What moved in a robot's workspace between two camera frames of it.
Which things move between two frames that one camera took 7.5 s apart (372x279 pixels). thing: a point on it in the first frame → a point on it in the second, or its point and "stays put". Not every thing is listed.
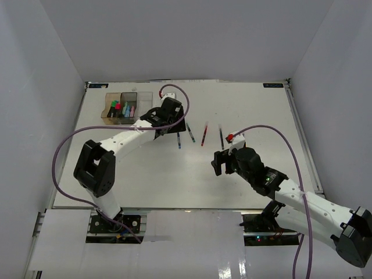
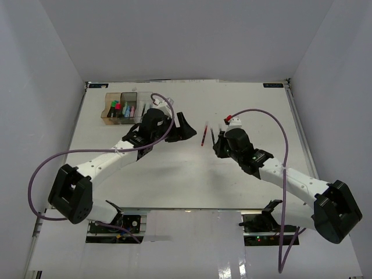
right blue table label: x=272 y=85 stays put
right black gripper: x=222 y=157 → x=218 y=147
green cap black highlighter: x=113 y=106 stays put
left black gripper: x=179 y=126 → x=185 y=131
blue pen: x=179 y=142 → x=143 y=109
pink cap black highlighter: x=118 y=107 stays put
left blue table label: x=98 y=85 stays put
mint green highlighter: x=124 y=107 stays put
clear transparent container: x=144 y=102 stays put
